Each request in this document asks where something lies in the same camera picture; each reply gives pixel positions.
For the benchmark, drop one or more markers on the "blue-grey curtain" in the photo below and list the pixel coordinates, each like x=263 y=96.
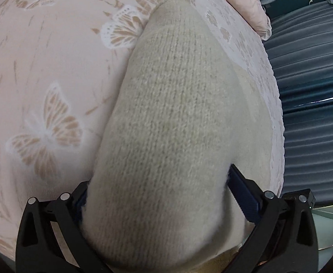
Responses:
x=311 y=105

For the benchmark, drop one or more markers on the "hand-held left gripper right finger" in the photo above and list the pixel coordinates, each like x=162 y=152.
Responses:
x=244 y=193

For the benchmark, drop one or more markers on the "pink duvet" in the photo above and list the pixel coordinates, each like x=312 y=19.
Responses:
x=249 y=2

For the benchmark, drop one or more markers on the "pink butterfly print bedsheet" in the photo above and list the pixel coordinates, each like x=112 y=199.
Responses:
x=47 y=76

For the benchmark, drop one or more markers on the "beige sweater with black hearts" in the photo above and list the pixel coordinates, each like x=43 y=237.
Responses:
x=169 y=148

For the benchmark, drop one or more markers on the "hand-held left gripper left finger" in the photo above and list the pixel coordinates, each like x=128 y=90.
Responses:
x=78 y=204

